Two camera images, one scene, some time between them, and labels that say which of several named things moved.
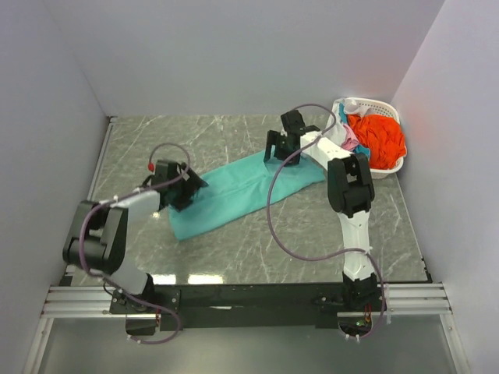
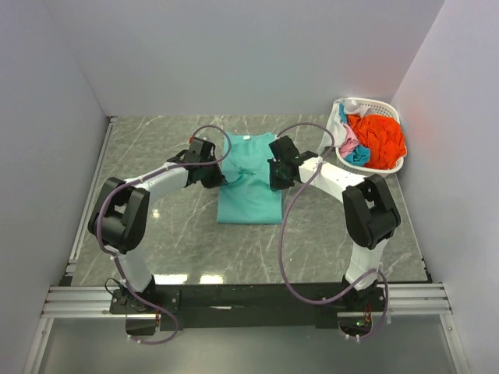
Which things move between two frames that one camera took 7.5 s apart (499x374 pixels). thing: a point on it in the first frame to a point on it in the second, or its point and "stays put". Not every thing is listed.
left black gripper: [192, 185] to [217, 181]
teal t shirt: [242, 194] to [249, 196]
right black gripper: [274, 139] to [274, 183]
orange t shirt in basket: [382, 135] stays put
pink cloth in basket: [350, 142] stays put
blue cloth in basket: [344, 119] stays put
